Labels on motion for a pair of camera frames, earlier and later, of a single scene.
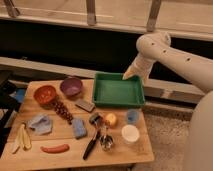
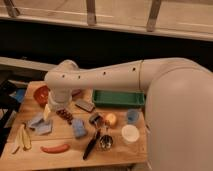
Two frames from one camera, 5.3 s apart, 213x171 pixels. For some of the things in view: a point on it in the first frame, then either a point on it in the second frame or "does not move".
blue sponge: [79, 127] does not move
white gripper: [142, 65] to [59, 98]
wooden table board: [58, 124] does not move
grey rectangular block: [88, 106] does not move
